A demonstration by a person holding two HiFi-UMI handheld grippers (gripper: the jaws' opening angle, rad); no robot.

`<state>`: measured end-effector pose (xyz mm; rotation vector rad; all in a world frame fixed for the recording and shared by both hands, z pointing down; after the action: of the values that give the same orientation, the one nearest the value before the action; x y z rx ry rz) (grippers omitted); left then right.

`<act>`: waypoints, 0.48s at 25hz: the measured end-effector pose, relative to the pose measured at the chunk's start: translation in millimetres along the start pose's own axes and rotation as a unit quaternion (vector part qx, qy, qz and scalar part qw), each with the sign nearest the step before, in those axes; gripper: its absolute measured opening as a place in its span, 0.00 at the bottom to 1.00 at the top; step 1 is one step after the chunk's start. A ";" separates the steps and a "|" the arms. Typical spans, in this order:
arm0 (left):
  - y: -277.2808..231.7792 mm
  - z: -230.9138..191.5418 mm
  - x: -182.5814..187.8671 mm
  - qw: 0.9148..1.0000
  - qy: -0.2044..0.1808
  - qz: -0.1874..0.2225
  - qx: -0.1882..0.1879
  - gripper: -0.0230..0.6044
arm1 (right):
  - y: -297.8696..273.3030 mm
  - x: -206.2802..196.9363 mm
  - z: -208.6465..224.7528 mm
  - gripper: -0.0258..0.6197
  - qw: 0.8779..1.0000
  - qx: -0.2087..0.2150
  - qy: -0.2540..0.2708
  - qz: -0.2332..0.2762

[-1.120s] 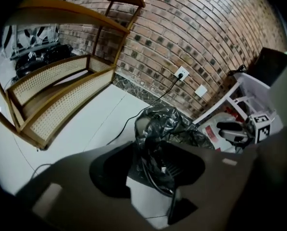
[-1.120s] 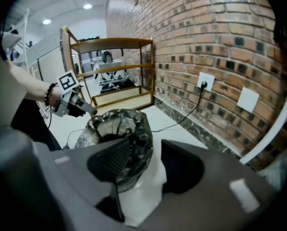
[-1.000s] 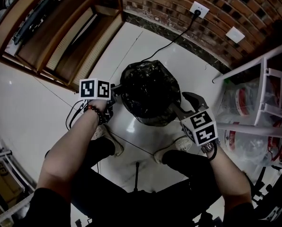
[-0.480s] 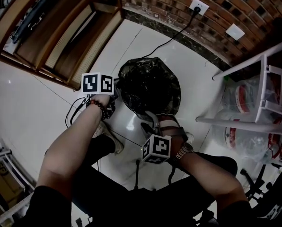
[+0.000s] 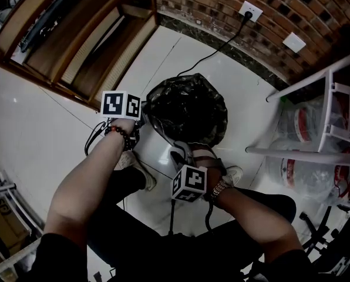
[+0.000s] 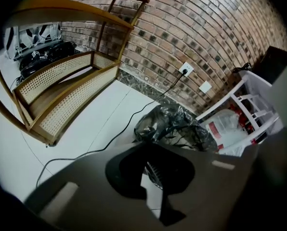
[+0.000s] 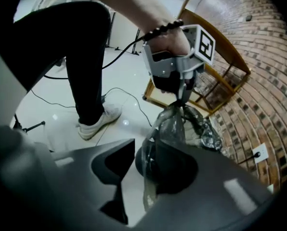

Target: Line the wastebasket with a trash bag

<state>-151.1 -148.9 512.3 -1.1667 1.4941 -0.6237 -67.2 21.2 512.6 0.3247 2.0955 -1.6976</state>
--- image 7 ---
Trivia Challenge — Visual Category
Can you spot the wooden shelf rack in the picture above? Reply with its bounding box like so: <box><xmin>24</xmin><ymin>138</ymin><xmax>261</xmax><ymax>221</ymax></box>
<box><xmin>143</xmin><ymin>0</ymin><xmax>251</xmax><ymax>119</ymax></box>

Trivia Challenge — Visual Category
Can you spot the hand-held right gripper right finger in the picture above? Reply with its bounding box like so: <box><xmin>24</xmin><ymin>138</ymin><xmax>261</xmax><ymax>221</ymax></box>
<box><xmin>133</xmin><ymin>141</ymin><xmax>273</xmax><ymax>231</ymax></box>

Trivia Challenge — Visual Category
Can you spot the grey folding partition screen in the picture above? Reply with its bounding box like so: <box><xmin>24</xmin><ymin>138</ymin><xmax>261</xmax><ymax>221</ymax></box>
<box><xmin>104</xmin><ymin>10</ymin><xmax>141</xmax><ymax>56</ymax></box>

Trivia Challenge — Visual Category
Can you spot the black garbage bag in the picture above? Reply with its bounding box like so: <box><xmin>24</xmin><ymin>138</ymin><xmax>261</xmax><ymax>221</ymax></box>
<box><xmin>143</xmin><ymin>101</ymin><xmax>223</xmax><ymax>211</ymax></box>

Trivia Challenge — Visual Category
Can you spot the black tripod stand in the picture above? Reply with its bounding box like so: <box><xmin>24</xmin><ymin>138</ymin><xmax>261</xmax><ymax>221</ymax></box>
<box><xmin>13</xmin><ymin>114</ymin><xmax>46</xmax><ymax>133</ymax></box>

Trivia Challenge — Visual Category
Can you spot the person's left hand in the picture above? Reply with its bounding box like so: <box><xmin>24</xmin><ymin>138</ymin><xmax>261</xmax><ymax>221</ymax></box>
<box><xmin>147</xmin><ymin>27</ymin><xmax>190</xmax><ymax>56</ymax></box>

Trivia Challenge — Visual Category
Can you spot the person's left white shoe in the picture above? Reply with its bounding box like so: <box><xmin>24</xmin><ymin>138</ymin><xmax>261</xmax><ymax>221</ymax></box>
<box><xmin>77</xmin><ymin>104</ymin><xmax>123</xmax><ymax>141</ymax></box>

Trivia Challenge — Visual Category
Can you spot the dark bead bracelet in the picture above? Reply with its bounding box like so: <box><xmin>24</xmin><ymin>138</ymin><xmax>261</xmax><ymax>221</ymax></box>
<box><xmin>142</xmin><ymin>19</ymin><xmax>184</xmax><ymax>42</ymax></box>

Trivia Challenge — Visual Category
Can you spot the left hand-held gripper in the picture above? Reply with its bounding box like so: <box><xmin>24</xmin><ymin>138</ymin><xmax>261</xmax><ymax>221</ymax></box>
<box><xmin>142</xmin><ymin>24</ymin><xmax>216</xmax><ymax>105</ymax></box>

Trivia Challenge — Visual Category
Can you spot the person's left forearm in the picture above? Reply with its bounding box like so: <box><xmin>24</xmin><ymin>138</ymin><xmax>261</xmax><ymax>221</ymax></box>
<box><xmin>91</xmin><ymin>0</ymin><xmax>183</xmax><ymax>37</ymax></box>

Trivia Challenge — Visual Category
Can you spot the white wall socket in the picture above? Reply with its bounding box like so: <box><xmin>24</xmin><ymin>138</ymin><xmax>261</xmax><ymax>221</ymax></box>
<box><xmin>251</xmin><ymin>144</ymin><xmax>269</xmax><ymax>164</ymax></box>

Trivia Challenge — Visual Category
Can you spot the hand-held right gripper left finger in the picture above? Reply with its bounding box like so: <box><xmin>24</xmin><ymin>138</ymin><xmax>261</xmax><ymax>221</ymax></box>
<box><xmin>49</xmin><ymin>138</ymin><xmax>136</xmax><ymax>231</ymax></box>

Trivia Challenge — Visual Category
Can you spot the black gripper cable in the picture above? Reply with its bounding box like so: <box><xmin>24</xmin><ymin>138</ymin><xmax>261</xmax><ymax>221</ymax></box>
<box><xmin>43</xmin><ymin>34</ymin><xmax>148</xmax><ymax>80</ymax></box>

